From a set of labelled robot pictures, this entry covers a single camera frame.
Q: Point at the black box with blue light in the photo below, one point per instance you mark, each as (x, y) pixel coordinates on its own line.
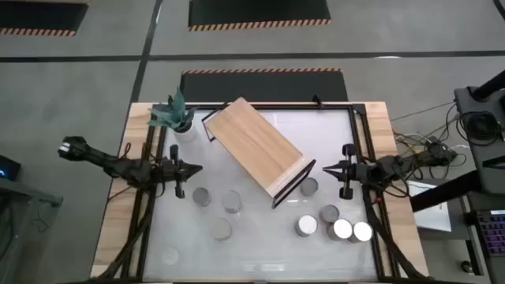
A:
(10, 165)

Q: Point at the black aluminium table frame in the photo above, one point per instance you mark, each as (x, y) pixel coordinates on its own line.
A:
(276, 106)

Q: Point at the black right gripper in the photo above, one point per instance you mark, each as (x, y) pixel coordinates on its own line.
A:
(357, 173)

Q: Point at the white paper sheet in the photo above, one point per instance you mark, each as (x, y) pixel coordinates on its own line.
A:
(434, 217)

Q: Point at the grey equipment cart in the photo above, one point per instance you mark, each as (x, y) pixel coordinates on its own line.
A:
(493, 181)

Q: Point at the peas label tin can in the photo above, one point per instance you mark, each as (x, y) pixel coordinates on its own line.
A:
(231, 201)
(306, 225)

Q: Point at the small black frame clamp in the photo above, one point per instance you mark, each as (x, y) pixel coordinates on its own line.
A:
(316, 100)

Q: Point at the black stand pole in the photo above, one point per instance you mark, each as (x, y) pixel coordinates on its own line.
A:
(489, 88)

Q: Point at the wooden shelf with black frame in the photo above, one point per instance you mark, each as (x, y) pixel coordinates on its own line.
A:
(256, 142)

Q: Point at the backlit computer keyboard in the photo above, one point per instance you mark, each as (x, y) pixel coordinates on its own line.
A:
(493, 232)

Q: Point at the small black knob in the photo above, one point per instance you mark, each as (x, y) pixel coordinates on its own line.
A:
(466, 267)

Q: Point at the tin can with green label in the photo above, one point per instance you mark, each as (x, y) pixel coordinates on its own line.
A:
(309, 186)

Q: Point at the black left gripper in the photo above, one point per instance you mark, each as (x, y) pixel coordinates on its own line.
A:
(167, 171)

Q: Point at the tin can with orange label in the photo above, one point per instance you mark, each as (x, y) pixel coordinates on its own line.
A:
(329, 214)

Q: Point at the grey side table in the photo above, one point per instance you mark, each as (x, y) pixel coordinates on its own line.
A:
(31, 195)

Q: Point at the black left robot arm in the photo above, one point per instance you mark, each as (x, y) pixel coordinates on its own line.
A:
(102, 158)

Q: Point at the yellow and green tin can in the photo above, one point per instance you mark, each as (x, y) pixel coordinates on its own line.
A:
(201, 196)

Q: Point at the tin can with yellowish label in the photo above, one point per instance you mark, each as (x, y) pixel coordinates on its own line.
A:
(340, 229)

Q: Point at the berries label tin can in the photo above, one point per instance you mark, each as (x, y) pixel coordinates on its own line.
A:
(221, 229)

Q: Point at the apple label tin can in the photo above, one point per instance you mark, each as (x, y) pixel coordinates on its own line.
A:
(362, 231)

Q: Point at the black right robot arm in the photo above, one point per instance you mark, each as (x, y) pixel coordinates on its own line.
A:
(402, 163)

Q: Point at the black hazard-striped floor mat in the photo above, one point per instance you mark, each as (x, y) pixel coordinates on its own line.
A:
(264, 84)
(256, 12)
(35, 16)

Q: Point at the artificial plant in white pot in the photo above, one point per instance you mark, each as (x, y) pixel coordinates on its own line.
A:
(175, 114)

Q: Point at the black diagonal support bar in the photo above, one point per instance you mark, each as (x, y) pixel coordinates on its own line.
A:
(442, 193)

